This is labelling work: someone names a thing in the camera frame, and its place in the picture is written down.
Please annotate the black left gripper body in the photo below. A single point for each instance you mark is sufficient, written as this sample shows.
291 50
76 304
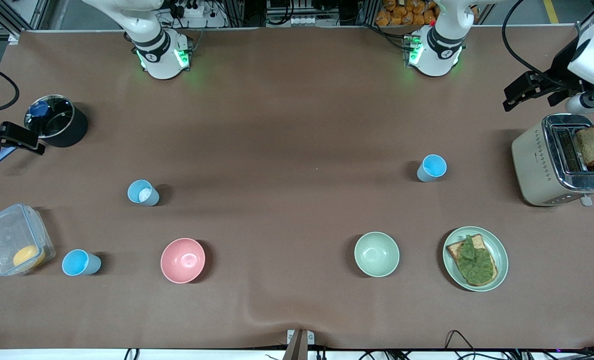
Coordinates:
563 64

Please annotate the light blue plastic cup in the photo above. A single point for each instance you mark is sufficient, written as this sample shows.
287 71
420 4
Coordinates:
79 262
432 167
149 199

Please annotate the white ball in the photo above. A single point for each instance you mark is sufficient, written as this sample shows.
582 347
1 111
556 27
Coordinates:
145 194

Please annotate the glass lid with blue knob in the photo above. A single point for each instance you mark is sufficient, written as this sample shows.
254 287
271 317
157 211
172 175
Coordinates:
51 117

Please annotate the beige and chrome toaster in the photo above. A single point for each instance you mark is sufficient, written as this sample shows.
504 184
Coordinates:
537 165

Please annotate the brown bread slice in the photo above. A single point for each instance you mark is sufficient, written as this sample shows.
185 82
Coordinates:
593 145

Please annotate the clear plastic food container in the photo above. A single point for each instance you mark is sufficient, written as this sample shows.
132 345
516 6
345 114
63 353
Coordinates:
6 235

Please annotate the round yellow food piece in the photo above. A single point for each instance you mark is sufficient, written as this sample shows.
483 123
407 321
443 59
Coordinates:
29 256

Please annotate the bag of orange buns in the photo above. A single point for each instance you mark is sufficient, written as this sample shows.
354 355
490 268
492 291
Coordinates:
402 12

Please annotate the pale green plate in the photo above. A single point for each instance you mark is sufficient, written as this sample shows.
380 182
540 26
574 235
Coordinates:
499 255

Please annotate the toast slice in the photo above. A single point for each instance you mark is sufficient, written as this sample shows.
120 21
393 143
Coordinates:
456 248

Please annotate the green lettuce leaf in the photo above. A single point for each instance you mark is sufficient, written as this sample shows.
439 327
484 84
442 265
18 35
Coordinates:
474 262

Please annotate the pink bowl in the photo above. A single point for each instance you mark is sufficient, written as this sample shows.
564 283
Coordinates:
182 260

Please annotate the white power strip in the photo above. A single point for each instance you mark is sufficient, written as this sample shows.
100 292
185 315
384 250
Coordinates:
191 10

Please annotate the pale green bowl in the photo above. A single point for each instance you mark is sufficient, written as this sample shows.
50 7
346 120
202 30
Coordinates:
377 254

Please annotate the brown table cover sheet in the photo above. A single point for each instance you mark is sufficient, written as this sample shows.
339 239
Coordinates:
276 125

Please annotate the aluminium frame profile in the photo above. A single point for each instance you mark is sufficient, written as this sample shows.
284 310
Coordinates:
39 12

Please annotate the grey metal bracket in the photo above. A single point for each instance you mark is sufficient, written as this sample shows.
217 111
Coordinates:
299 345

